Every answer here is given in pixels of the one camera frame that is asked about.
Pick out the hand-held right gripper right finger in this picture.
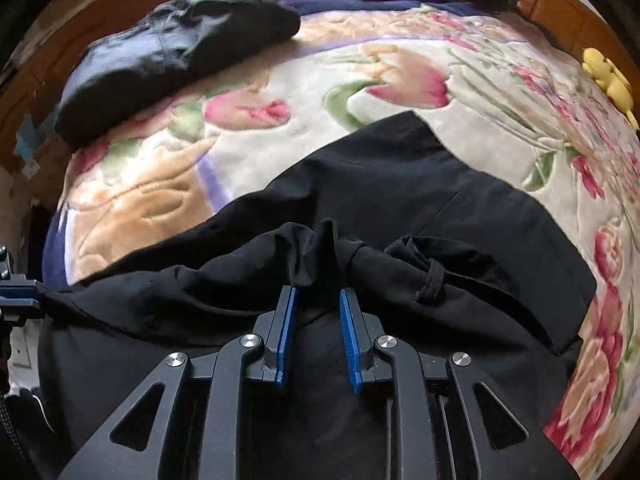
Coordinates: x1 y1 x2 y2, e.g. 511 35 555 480
340 287 581 480

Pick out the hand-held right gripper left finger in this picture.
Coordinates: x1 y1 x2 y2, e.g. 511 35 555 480
57 286 298 480

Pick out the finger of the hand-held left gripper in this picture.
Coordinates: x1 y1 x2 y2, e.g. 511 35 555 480
0 246 46 295
0 295 43 323

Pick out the large black coat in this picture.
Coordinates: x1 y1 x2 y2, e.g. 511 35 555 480
37 110 598 480

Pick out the wooden desk cabinet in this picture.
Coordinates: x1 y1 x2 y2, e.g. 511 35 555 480
0 0 476 178

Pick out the folded black garment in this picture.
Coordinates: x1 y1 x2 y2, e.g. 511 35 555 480
54 0 302 147

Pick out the floral blanket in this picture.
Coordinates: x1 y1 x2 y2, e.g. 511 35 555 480
42 0 640 480

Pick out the yellow plush toy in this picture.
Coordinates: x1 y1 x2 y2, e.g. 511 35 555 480
581 47 640 131

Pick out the wooden bed headboard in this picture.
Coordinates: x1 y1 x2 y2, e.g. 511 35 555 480
517 0 621 68

